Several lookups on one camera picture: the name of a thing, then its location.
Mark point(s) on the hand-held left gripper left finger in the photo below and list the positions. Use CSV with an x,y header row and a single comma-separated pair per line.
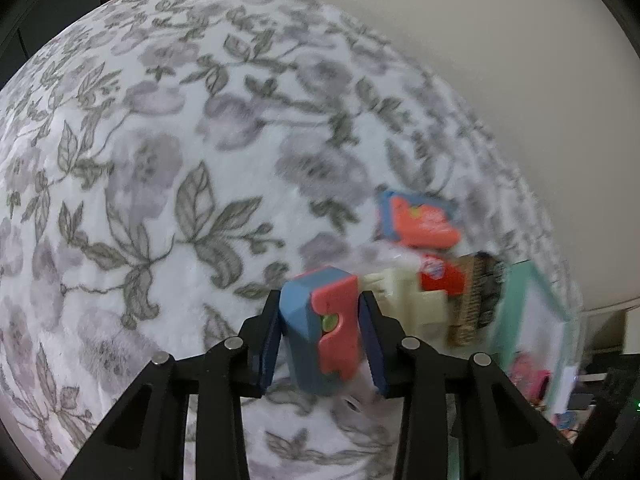
x,y
265,347

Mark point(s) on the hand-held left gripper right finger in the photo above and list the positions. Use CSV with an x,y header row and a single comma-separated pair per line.
x,y
380,350

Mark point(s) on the blue and red toy block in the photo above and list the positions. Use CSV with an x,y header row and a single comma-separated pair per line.
x,y
310,320

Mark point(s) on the white plastic toy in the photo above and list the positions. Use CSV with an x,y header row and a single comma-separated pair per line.
x,y
415,305

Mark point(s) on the orange plastic toy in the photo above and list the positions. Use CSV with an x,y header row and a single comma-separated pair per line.
x,y
447,277

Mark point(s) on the teal cardboard box tray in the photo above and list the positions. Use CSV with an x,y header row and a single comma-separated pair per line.
x,y
535,325

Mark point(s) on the floral grey white blanket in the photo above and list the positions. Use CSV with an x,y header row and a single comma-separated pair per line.
x,y
150,160

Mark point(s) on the dark cabinet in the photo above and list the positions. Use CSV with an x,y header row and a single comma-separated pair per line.
x,y
40,20

